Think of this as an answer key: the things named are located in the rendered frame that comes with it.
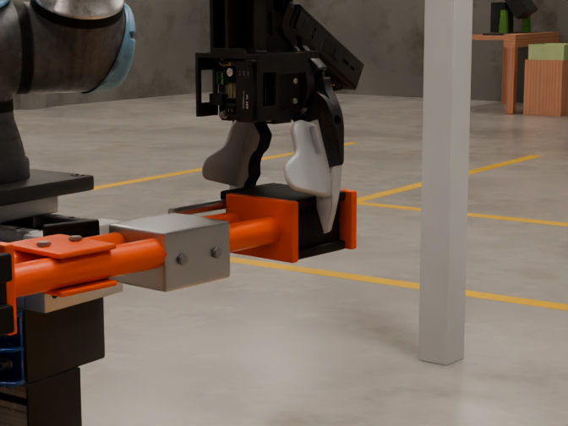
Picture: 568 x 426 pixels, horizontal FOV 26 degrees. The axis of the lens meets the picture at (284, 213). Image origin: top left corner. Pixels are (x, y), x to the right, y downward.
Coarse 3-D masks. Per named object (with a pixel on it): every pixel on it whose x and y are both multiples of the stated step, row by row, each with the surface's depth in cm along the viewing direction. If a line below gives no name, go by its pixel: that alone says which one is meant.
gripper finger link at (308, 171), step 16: (304, 128) 99; (304, 144) 99; (320, 144) 99; (288, 160) 97; (304, 160) 98; (320, 160) 99; (288, 176) 96; (304, 176) 98; (320, 176) 99; (336, 176) 99; (304, 192) 98; (320, 192) 99; (336, 192) 100; (320, 208) 100; (320, 224) 100
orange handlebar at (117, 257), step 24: (216, 216) 99; (240, 216) 101; (24, 240) 86; (48, 240) 86; (72, 240) 86; (96, 240) 86; (120, 240) 91; (144, 240) 89; (240, 240) 95; (264, 240) 97; (24, 264) 80; (48, 264) 81; (72, 264) 83; (96, 264) 84; (120, 264) 86; (144, 264) 88; (24, 288) 80; (48, 288) 82; (72, 288) 83; (96, 288) 84
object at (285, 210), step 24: (240, 192) 103; (264, 192) 103; (288, 192) 102; (264, 216) 99; (288, 216) 98; (312, 216) 101; (336, 216) 104; (288, 240) 98; (312, 240) 101; (336, 240) 104
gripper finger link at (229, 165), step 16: (240, 128) 103; (256, 128) 104; (240, 144) 104; (256, 144) 104; (208, 160) 102; (224, 160) 104; (240, 160) 105; (256, 160) 105; (208, 176) 103; (224, 176) 105; (240, 176) 106; (256, 176) 106
